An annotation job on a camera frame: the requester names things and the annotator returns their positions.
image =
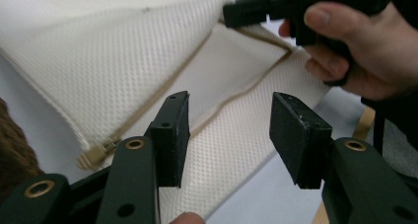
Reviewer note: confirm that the brown knitted cloth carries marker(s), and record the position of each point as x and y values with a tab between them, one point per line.
14	151

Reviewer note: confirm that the white mesh laundry bag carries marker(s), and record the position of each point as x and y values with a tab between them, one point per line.
98	53

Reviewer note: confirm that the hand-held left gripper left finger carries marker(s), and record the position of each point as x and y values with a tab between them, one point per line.
172	141

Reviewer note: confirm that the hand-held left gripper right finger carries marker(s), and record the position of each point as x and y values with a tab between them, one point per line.
299	141

